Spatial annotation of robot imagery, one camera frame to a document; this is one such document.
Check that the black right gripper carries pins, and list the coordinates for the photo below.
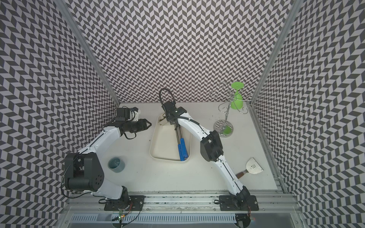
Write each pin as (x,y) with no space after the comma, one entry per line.
(171,122)

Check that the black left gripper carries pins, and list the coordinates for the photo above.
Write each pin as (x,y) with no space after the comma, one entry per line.
(142,125)

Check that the cream plastic storage box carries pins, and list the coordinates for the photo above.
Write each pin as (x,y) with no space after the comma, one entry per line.
(164,144)

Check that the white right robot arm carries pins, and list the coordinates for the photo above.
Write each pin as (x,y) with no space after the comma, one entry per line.
(211,150)

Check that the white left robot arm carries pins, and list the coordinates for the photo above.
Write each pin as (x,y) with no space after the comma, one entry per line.
(83,170)

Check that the grey tape roll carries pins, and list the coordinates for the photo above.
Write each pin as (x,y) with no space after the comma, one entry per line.
(116,164)

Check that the chrome stand with green cups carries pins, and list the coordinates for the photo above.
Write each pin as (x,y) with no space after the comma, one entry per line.
(234,102)

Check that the grey metal corner profile left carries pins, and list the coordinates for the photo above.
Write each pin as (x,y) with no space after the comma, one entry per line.
(66,14)

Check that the grey metal corner profile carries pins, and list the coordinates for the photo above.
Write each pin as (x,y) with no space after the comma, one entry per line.
(277,88)
(66,14)

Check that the grey metal corner profile right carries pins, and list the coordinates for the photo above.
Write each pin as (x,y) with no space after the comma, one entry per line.
(277,88)

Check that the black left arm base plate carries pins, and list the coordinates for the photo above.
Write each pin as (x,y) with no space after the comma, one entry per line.
(132,203)

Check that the brown handle scraper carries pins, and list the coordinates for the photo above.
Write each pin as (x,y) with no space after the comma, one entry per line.
(252,167)

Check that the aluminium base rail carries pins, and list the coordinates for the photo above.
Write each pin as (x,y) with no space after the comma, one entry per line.
(176,208)

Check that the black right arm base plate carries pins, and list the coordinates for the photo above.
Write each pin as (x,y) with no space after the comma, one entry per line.
(230,203)

